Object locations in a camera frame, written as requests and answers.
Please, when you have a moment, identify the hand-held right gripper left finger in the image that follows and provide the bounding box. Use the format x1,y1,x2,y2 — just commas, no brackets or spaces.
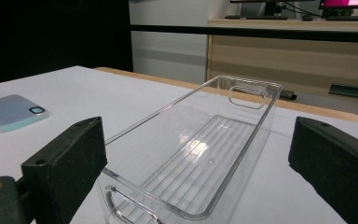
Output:
21,116,108,224

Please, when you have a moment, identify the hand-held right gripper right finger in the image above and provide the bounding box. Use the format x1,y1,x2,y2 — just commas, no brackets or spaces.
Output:
288,116,358,224

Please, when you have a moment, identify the iridescent phone case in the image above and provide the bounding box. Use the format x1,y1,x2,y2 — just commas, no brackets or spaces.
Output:
0,93,50,133

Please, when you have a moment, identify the clear plastic storage bin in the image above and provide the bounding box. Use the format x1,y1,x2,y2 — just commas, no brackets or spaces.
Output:
97,74,283,224

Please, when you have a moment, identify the dark green flat object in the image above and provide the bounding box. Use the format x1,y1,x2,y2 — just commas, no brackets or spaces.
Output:
328,82,358,101

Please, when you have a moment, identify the small black object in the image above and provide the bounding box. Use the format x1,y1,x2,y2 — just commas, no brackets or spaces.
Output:
279,90,298,102

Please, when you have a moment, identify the wooden cabinet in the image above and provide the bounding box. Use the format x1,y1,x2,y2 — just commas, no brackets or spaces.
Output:
205,18,358,126

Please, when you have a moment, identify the white cabinet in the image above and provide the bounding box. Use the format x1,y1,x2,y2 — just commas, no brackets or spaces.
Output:
128,0,231,86

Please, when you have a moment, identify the black horizontal bar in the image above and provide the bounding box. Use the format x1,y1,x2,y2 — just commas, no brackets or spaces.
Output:
128,24,358,44

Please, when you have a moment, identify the monitor with pink screen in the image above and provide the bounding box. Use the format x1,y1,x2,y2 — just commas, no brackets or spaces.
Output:
318,0,358,21

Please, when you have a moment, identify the black computer monitor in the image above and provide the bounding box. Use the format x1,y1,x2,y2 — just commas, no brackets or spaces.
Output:
224,0,317,21

